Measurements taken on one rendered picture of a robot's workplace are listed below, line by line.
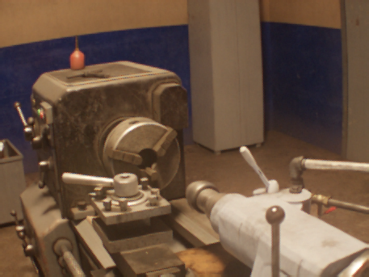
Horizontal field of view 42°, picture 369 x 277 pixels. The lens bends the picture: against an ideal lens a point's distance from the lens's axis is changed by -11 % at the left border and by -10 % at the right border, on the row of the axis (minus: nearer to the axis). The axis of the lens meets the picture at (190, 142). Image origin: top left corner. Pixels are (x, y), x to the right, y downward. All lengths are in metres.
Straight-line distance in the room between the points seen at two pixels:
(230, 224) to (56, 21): 4.21
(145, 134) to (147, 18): 3.79
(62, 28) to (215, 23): 1.55
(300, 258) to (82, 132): 1.12
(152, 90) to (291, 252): 1.11
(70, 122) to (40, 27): 3.34
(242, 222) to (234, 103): 4.34
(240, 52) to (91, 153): 3.64
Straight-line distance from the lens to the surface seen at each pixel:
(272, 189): 1.23
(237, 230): 1.13
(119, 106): 1.90
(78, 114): 1.86
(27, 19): 5.11
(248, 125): 5.56
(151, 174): 1.73
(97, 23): 5.28
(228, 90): 5.35
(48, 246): 2.02
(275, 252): 0.90
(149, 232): 1.28
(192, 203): 1.39
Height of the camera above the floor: 1.61
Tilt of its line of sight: 16 degrees down
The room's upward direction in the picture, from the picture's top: 2 degrees counter-clockwise
